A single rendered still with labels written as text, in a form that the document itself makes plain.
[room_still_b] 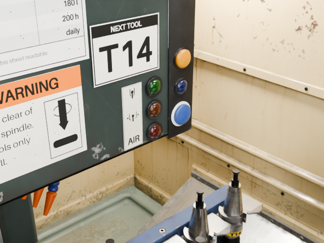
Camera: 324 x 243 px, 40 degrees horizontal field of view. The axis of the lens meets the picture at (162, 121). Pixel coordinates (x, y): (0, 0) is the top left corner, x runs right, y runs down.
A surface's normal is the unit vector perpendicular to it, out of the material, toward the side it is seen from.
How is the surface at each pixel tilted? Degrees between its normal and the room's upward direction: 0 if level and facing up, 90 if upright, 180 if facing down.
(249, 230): 24
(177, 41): 90
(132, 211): 0
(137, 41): 90
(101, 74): 90
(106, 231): 0
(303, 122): 90
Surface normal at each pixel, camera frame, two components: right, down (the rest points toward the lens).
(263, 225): -0.32, -0.69
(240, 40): -0.75, 0.29
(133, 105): 0.67, 0.32
